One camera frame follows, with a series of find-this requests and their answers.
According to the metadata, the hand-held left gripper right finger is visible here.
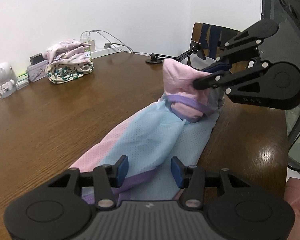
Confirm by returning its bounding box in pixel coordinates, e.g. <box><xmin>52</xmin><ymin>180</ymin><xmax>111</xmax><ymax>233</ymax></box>
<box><xmin>170</xmin><ymin>156</ymin><xmax>252</xmax><ymax>208</ymax></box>

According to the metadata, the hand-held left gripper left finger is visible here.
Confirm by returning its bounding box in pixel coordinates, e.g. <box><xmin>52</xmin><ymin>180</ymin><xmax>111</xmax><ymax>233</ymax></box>
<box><xmin>47</xmin><ymin>155</ymin><xmax>129</xmax><ymax>210</ymax></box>

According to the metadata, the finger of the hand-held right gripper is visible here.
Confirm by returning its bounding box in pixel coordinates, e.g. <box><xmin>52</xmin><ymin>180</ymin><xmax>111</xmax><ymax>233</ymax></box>
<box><xmin>192</xmin><ymin>60</ymin><xmax>273</xmax><ymax>94</ymax></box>
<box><xmin>202</xmin><ymin>29</ymin><xmax>263</xmax><ymax>73</ymax></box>

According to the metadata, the pink and blue tank top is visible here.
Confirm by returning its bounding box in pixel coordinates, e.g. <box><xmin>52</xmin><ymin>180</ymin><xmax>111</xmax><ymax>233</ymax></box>
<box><xmin>69</xmin><ymin>59</ymin><xmax>227</xmax><ymax>204</ymax></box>

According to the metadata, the dark cloth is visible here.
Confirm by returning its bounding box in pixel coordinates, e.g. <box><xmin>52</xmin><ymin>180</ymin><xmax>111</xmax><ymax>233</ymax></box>
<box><xmin>209</xmin><ymin>25</ymin><xmax>223</xmax><ymax>57</ymax></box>
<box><xmin>201</xmin><ymin>24</ymin><xmax>212</xmax><ymax>49</ymax></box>

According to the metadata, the wooden chair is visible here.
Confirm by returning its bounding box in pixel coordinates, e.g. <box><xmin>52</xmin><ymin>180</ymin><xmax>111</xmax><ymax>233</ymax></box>
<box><xmin>187</xmin><ymin>22</ymin><xmax>249</xmax><ymax>70</ymax></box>

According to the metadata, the black monitor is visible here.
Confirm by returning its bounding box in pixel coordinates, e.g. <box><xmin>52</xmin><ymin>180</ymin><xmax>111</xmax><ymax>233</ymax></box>
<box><xmin>261</xmin><ymin>0</ymin><xmax>300</xmax><ymax>63</ymax></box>

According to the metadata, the white charger plug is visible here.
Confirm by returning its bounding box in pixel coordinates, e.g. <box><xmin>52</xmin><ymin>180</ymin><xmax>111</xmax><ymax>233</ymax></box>
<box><xmin>81</xmin><ymin>37</ymin><xmax>95</xmax><ymax>53</ymax></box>

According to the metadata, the person's leg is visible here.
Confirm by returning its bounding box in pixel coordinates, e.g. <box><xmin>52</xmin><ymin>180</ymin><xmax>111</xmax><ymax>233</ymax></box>
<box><xmin>284</xmin><ymin>177</ymin><xmax>300</xmax><ymax>240</ymax></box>

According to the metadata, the grey tin box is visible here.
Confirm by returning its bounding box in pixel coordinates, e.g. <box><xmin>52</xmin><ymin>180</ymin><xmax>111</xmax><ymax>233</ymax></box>
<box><xmin>27</xmin><ymin>60</ymin><xmax>50</xmax><ymax>82</ymax></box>

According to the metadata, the folded purple floral cloth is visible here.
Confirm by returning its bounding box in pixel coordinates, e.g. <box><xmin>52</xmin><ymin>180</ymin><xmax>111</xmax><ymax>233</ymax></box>
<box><xmin>45</xmin><ymin>39</ymin><xmax>92</xmax><ymax>64</ymax></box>

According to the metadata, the small green white box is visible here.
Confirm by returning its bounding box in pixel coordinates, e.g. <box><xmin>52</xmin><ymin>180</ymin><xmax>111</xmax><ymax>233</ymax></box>
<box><xmin>16</xmin><ymin>71</ymin><xmax>30</xmax><ymax>89</ymax></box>

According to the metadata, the small black box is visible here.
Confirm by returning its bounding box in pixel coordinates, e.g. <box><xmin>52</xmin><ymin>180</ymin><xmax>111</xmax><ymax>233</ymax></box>
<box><xmin>29</xmin><ymin>53</ymin><xmax>44</xmax><ymax>64</ymax></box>

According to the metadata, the white robot-shaped speaker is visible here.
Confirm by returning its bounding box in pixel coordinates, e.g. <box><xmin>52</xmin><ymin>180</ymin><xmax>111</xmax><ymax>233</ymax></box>
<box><xmin>0</xmin><ymin>62</ymin><xmax>17</xmax><ymax>98</ymax></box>

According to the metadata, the black cable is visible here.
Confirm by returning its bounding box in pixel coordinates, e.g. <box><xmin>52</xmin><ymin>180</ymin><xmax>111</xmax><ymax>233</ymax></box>
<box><xmin>287</xmin><ymin>105</ymin><xmax>300</xmax><ymax>173</ymax></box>

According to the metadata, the white power strip with cables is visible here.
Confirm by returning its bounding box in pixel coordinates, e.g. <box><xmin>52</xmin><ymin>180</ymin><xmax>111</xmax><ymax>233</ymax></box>
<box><xmin>80</xmin><ymin>30</ymin><xmax>150</xmax><ymax>55</ymax></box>

